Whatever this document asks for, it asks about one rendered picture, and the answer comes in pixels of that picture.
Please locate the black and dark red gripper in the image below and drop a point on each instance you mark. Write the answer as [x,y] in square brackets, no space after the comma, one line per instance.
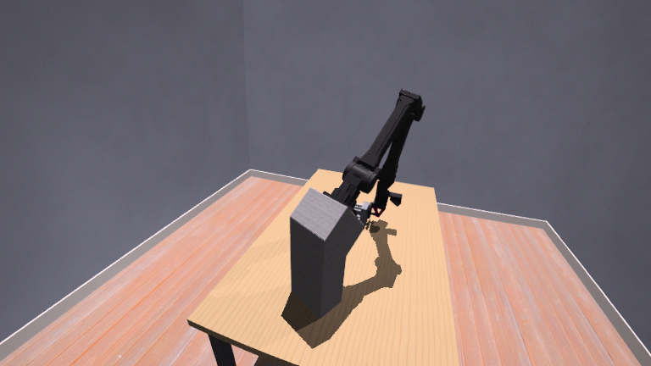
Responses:
[376,205]

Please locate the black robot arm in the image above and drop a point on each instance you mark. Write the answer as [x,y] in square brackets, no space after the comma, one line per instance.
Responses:
[357,178]

